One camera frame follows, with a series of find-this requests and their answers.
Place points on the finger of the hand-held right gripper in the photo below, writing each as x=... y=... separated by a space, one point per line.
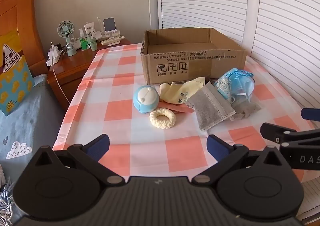
x=311 y=113
x=273 y=132

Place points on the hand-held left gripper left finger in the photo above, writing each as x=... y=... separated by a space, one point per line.
x=98 y=147

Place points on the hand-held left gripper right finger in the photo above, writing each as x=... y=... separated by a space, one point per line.
x=217 y=147

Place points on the grey lace-edged pouch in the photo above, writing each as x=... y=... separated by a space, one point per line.
x=211 y=108

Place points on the light blue face mask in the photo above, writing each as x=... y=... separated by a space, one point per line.
x=246 y=87

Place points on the cream fluffy scrunchie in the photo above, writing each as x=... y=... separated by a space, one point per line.
x=155 y=121

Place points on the pale yellow lens cloth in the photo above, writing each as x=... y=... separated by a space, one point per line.
x=186 y=90

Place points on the light blue round toy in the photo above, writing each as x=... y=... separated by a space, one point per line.
x=143 y=99

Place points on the brown cardboard box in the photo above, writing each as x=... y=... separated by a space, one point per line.
x=175 y=66

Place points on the pink white checked tablecloth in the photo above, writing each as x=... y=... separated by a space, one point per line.
x=140 y=138

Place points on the orange pink fabric piece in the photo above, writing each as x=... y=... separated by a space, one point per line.
x=181 y=109

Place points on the blue cloud print bedding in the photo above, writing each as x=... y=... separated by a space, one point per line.
x=30 y=121

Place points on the wooden nightstand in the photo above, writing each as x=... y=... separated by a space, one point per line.
x=72 y=68

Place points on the white power strip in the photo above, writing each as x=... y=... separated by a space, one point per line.
x=53 y=60

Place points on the grey fringed cloth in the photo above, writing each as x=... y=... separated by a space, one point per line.
x=5 y=191

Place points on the green bottle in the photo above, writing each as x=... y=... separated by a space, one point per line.
x=83 y=44

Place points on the white remote control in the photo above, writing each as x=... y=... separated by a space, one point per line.
x=113 y=43
x=112 y=39

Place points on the white charger plug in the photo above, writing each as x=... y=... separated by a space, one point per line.
x=53 y=52

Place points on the black power adapter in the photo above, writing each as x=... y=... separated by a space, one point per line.
x=59 y=46

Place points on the clear spray bottle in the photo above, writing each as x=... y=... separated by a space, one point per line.
x=81 y=33

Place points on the small standing mirror screen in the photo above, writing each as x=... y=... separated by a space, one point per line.
x=109 y=25

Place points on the mint green desk fan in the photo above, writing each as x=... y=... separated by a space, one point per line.
x=66 y=28

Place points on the white slim upright device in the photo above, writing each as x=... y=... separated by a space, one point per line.
x=99 y=23

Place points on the wooden bed headboard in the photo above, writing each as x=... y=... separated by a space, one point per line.
x=22 y=16

